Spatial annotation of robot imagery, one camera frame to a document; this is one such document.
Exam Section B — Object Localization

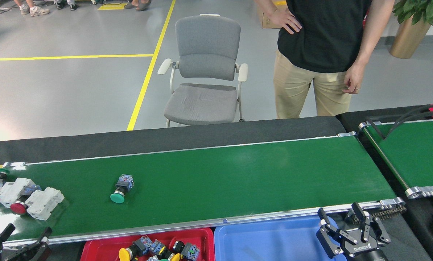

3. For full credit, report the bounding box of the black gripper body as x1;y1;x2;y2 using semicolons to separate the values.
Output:
343;243;388;261

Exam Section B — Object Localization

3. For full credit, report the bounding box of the white circuit breaker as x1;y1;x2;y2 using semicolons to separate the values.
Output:
0;177;36;209
24;187;65;221

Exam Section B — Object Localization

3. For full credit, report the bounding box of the red plastic tray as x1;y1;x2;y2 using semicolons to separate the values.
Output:
80;228;215;261

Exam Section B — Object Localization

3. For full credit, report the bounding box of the blue plastic tray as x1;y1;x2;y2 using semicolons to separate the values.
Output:
214;216;347;261

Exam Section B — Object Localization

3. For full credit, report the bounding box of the short green conveyor belt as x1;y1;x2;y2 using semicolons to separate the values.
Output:
359;118;433;200

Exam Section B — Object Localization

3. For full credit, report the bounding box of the long green conveyor belt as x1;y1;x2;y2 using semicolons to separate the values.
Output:
0;131;407;249

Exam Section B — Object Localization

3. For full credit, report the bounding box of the person's left hand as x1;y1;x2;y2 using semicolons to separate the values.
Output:
342;62;366;95

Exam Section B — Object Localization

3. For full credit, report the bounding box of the person's right hand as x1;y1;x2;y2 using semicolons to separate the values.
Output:
269;7;303;35

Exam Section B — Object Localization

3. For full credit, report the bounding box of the gold plant pot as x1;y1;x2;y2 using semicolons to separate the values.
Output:
389;14;432;59

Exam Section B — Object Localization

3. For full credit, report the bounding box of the green potted plant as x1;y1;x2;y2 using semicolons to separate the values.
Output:
392;0;433;26

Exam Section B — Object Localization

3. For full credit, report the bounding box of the brown cardboard box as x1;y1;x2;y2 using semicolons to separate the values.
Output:
257;0;288;29

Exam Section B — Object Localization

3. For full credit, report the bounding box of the grey office chair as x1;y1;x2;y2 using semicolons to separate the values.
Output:
157;14;249;128

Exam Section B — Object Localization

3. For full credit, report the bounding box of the background person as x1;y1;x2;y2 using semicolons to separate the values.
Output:
54;0;77;11
124;0;152;11
13;0;51;17

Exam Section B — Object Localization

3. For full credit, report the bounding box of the conveyor drive chain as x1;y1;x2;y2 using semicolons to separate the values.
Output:
347;205;407;223

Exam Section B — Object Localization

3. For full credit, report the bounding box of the black cable loop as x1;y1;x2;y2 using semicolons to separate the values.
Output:
365;103;433;140

